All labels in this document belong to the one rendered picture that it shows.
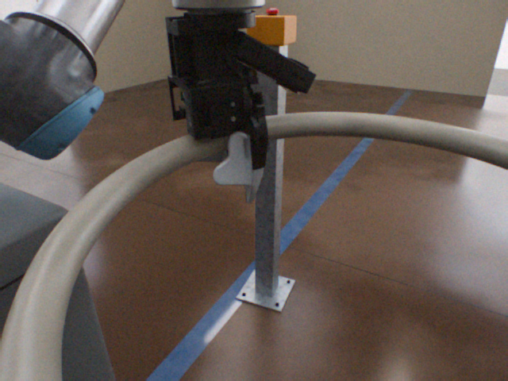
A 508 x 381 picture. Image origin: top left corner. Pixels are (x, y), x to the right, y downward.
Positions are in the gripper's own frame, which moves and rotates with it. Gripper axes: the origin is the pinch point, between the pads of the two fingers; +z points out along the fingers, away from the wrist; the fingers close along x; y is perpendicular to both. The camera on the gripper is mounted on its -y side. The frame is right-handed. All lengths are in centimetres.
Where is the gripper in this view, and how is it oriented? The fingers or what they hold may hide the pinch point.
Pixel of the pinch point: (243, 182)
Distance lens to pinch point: 46.7
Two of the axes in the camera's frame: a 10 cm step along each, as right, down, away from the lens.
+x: 4.9, 4.4, -7.5
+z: 0.1, 8.6, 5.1
